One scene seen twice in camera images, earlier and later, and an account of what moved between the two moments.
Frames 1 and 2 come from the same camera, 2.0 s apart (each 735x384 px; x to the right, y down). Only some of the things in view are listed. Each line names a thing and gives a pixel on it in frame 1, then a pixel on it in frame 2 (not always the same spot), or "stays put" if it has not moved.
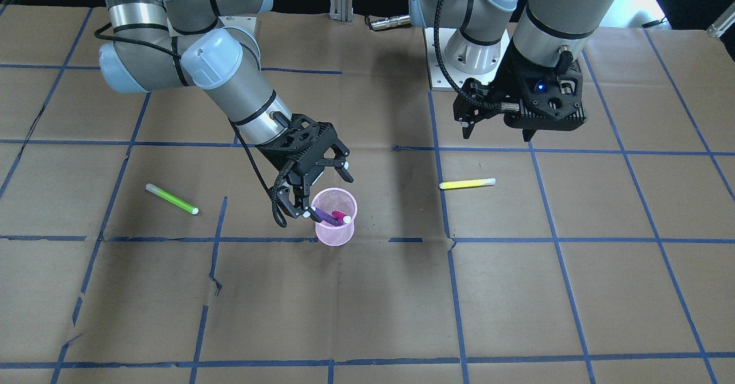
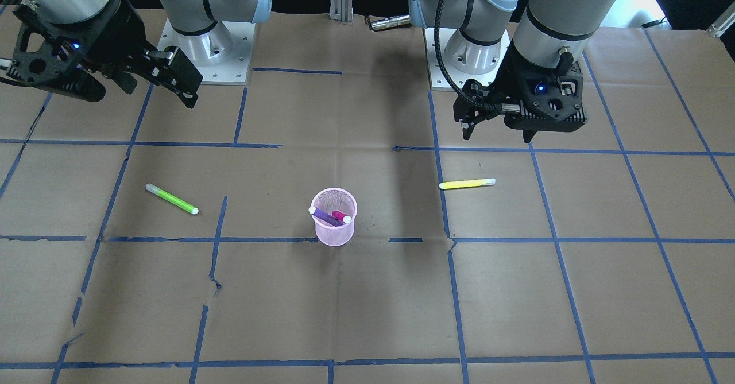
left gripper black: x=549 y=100 stays put
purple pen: x=329 y=218 stays put
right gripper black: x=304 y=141 -> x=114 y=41
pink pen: x=340 y=216 stays put
